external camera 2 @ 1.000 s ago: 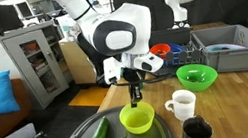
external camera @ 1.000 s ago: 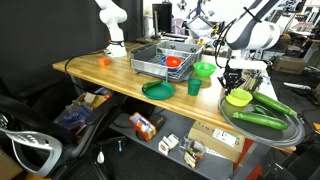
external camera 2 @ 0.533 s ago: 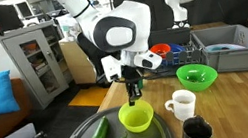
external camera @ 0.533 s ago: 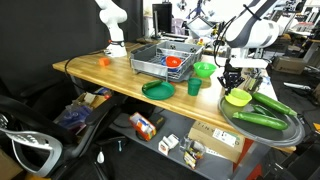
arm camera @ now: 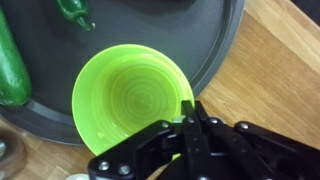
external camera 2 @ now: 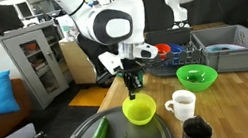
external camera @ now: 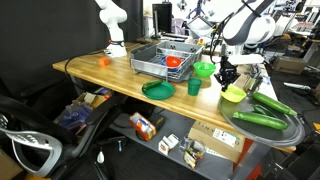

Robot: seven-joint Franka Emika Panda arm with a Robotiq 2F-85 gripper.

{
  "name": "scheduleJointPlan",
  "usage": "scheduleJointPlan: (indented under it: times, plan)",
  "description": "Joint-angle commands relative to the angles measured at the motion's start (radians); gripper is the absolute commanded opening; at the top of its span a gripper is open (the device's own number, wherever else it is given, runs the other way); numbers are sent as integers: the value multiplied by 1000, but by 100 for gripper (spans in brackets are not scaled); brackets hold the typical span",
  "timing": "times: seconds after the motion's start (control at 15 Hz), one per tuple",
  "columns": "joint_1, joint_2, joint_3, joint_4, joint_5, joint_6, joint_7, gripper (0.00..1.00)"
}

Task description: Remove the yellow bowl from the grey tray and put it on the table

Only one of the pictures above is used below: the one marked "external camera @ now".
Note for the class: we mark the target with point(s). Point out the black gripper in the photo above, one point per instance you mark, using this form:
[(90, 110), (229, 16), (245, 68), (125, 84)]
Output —
[(228, 70)]

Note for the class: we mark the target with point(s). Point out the yellow plastic bowl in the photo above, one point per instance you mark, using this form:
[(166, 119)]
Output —
[(235, 95)]

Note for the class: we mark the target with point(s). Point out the bright green plastic bowl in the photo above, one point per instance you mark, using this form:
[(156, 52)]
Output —
[(204, 70)]

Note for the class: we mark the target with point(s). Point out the red plastic bowl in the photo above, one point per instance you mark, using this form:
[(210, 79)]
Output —
[(173, 61)]

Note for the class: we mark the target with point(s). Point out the grey round tray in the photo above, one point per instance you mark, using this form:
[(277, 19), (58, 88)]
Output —
[(263, 134)]

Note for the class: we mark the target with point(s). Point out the blue plastic bowl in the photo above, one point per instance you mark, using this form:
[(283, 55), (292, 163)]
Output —
[(163, 61)]

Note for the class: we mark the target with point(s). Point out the metal clamp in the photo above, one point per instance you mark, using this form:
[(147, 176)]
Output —
[(253, 82)]

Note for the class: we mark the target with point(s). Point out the dark green plastic cup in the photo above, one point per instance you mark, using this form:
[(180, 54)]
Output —
[(194, 87)]

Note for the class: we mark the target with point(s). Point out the small dark green cucumber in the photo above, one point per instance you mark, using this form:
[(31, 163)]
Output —
[(262, 109)]

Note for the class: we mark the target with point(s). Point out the yellow rubber duck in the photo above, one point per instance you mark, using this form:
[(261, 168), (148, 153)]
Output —
[(200, 42)]

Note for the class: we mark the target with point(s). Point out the long green cucumber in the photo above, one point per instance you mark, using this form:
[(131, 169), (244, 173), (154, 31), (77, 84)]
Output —
[(272, 103)]

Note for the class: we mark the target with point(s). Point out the large green cucumber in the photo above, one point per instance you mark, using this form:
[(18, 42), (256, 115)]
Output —
[(260, 120)]

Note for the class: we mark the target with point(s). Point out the brown cardboard box with label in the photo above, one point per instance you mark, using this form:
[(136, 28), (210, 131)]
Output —
[(206, 137)]

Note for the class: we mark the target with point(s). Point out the white plastic bin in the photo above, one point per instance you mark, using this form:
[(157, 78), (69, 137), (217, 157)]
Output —
[(199, 28)]

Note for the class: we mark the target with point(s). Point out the plain brown cardboard box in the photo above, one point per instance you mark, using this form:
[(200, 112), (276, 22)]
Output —
[(288, 65)]

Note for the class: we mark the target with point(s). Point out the grey lower table shelf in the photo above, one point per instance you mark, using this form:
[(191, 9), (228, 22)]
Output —
[(176, 125)]

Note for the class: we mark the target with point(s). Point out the dark green plastic plate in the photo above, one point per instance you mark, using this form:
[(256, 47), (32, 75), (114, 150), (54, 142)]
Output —
[(160, 92)]

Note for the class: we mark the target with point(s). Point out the black keyboard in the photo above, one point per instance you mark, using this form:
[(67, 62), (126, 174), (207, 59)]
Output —
[(174, 36)]

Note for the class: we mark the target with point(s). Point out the short green cucumber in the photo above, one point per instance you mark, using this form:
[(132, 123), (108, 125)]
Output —
[(152, 84)]

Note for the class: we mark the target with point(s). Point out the black book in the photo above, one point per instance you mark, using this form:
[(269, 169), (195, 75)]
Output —
[(158, 120)]

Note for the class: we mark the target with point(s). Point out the clear plastic container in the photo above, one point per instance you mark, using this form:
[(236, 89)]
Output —
[(191, 153)]

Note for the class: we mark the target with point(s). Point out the grey dish rack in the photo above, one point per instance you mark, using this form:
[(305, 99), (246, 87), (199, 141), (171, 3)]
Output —
[(146, 60)]

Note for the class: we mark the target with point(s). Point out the small white carton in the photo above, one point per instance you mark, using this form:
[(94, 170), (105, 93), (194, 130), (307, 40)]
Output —
[(168, 144)]

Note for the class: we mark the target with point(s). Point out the black computer monitor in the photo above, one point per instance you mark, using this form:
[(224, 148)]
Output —
[(163, 18)]

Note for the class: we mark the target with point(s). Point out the orange carton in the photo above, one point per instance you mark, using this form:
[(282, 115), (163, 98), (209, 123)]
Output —
[(143, 128)]

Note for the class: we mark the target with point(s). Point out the small metal bolt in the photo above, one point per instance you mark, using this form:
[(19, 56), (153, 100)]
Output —
[(119, 145)]

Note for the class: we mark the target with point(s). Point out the orange block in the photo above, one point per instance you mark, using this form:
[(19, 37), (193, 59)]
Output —
[(104, 61)]

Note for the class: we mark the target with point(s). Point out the open cardboard box with clutter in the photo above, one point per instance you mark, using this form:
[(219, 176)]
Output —
[(88, 98)]

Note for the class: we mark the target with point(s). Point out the small white bulb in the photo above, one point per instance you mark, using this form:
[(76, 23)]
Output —
[(100, 157)]

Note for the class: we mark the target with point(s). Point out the blue plastic bag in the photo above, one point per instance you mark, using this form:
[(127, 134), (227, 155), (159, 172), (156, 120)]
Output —
[(73, 116)]

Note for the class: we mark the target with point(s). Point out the black curtain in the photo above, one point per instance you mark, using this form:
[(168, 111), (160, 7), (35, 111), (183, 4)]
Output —
[(40, 33)]

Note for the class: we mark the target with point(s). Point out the black office chair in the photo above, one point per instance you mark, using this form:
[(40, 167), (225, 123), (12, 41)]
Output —
[(33, 140)]

